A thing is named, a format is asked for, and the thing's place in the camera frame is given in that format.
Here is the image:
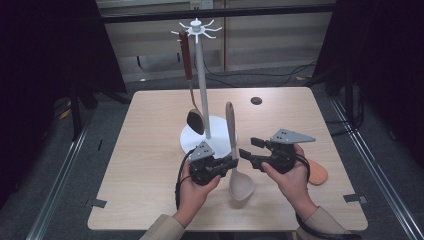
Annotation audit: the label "orange silicone spatula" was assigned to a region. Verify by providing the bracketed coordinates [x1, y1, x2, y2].
[305, 157, 330, 187]

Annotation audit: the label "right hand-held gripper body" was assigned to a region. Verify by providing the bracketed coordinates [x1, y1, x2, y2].
[262, 128, 317, 175]

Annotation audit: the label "white wall socket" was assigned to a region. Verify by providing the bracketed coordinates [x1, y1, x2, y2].
[189, 0, 215, 11]

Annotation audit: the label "metal floor rail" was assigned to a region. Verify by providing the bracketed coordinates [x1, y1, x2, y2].
[25, 111, 96, 240]
[328, 96, 424, 240]

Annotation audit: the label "hand-held gripper cable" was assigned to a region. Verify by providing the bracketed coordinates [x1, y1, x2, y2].
[293, 153, 364, 240]
[174, 147, 197, 212]

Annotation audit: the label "black metal stand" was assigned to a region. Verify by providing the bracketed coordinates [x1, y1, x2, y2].
[324, 64, 365, 136]
[67, 78, 132, 142]

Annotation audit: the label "white utensil stand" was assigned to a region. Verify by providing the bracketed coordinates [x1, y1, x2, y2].
[170, 17, 239, 162]

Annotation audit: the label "left hand-held gripper cable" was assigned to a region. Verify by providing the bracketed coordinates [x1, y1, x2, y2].
[174, 147, 197, 212]

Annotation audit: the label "beige silicone spoon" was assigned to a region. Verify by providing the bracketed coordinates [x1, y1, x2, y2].
[224, 100, 256, 202]

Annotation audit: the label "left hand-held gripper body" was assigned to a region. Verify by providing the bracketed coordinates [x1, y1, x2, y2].
[187, 140, 230, 187]

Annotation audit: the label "grey tape strip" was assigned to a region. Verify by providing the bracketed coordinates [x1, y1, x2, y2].
[85, 197, 108, 209]
[343, 193, 369, 205]

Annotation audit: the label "dark curtain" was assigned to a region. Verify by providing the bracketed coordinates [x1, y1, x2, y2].
[0, 0, 128, 203]
[311, 0, 424, 169]

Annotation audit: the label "person's right hand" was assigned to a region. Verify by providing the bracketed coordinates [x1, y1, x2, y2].
[260, 143, 318, 222]

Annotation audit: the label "right hand-held gripper cable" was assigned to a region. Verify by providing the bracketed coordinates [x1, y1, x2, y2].
[293, 153, 364, 240]

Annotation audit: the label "metal ladle with brown handle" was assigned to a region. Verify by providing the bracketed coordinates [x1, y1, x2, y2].
[178, 30, 206, 136]

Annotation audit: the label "black horizontal bar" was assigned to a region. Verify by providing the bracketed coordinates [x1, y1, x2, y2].
[99, 3, 336, 25]

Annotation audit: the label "black floor cables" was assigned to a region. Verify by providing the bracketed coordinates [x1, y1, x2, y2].
[203, 59, 318, 88]

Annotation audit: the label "person's left hand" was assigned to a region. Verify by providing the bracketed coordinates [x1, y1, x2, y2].
[172, 172, 222, 229]

